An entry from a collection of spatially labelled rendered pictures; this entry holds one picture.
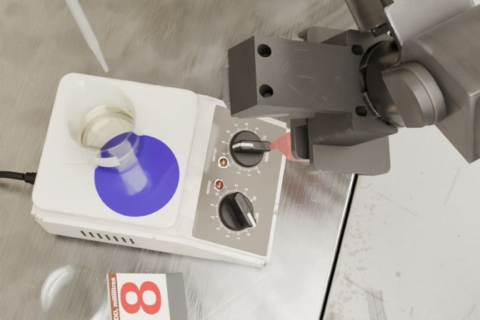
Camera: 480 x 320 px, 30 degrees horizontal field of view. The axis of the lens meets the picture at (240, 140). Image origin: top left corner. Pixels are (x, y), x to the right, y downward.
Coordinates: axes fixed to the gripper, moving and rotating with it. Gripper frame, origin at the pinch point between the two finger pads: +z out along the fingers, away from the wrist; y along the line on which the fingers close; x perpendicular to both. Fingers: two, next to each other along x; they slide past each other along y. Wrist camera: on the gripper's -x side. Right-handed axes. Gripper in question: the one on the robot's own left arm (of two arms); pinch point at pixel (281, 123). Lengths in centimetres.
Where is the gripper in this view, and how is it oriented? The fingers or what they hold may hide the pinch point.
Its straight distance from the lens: 70.5
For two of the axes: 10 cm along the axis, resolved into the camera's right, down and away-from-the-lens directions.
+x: 8.7, 0.5, 4.8
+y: 0.4, 9.8, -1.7
